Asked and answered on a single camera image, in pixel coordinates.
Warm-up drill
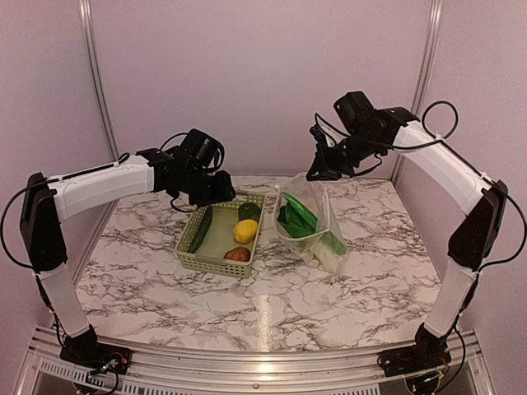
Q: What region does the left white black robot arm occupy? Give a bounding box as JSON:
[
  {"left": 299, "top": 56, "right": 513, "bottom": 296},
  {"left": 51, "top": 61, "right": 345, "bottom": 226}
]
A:
[{"left": 20, "top": 147, "right": 236, "bottom": 367}]

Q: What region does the light green cucumber toy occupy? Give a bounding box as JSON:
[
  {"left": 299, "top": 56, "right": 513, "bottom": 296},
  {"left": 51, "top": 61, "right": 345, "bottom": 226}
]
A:
[{"left": 321, "top": 231, "right": 347, "bottom": 256}]

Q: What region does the dark green cucumber toy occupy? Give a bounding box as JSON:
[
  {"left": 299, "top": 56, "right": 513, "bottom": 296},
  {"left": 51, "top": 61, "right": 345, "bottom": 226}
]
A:
[{"left": 188, "top": 206, "right": 213, "bottom": 253}]

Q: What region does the front aluminium rail base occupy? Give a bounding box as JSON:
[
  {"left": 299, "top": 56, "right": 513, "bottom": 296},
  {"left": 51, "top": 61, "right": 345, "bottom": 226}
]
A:
[{"left": 14, "top": 327, "right": 495, "bottom": 394}]

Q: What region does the wrist black camera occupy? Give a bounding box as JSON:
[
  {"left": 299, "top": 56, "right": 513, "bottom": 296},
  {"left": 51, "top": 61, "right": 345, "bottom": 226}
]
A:
[
  {"left": 180, "top": 128, "right": 225, "bottom": 173},
  {"left": 333, "top": 91, "right": 375, "bottom": 134}
]

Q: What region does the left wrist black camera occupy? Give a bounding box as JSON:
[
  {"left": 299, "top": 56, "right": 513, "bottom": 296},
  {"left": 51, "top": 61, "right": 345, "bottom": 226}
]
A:
[{"left": 180, "top": 128, "right": 225, "bottom": 173}]

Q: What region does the pale green perforated basket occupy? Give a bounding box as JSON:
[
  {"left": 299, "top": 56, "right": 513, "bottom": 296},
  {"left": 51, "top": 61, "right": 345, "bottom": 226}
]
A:
[{"left": 175, "top": 191, "right": 266, "bottom": 279}]

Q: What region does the brown red potato toy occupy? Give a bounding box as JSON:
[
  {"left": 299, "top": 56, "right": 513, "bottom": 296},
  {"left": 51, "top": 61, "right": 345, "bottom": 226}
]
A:
[{"left": 223, "top": 247, "right": 251, "bottom": 262}]

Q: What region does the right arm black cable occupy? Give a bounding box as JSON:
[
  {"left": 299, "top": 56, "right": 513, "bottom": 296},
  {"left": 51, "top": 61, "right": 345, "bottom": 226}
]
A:
[{"left": 390, "top": 98, "right": 527, "bottom": 272}]

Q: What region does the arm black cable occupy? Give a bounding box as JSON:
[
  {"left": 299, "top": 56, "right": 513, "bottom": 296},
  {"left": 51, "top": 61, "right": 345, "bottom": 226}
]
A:
[
  {"left": 390, "top": 98, "right": 527, "bottom": 272},
  {"left": 0, "top": 180, "right": 50, "bottom": 268}
]

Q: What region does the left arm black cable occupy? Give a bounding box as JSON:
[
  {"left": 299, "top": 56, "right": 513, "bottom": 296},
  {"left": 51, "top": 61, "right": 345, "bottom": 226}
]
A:
[{"left": 0, "top": 180, "right": 50, "bottom": 268}]

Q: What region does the clear zip top bag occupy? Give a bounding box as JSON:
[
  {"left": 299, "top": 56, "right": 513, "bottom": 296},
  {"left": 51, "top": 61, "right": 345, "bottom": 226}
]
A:
[{"left": 273, "top": 173, "right": 349, "bottom": 275}]

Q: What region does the green bell pepper toy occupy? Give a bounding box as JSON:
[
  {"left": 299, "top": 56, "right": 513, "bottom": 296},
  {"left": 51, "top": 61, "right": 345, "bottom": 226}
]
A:
[{"left": 238, "top": 202, "right": 261, "bottom": 222}]

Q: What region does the yellow lemon toy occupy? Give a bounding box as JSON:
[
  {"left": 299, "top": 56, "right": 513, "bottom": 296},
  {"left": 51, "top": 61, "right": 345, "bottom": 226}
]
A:
[{"left": 233, "top": 219, "right": 259, "bottom": 244}]

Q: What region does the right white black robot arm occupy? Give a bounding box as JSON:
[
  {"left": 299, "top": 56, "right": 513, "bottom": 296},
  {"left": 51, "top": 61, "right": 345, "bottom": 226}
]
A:
[{"left": 307, "top": 104, "right": 506, "bottom": 376}]

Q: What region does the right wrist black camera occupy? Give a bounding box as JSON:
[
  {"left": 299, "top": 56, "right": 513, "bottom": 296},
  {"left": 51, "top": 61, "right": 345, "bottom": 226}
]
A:
[{"left": 333, "top": 91, "right": 375, "bottom": 134}]

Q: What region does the right aluminium frame post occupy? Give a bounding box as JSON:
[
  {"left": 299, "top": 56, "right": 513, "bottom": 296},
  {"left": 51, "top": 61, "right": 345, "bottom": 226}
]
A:
[{"left": 411, "top": 0, "right": 445, "bottom": 115}]

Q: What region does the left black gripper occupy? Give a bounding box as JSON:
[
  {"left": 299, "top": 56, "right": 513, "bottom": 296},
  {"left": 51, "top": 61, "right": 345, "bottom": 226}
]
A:
[{"left": 181, "top": 167, "right": 236, "bottom": 207}]

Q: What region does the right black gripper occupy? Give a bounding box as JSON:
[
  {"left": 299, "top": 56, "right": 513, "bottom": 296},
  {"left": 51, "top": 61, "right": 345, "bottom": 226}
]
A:
[{"left": 306, "top": 128, "right": 385, "bottom": 180}]

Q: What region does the green white bok choy toy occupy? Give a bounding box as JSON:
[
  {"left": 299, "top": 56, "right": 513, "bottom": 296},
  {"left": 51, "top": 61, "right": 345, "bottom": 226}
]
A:
[{"left": 273, "top": 192, "right": 347, "bottom": 274}]

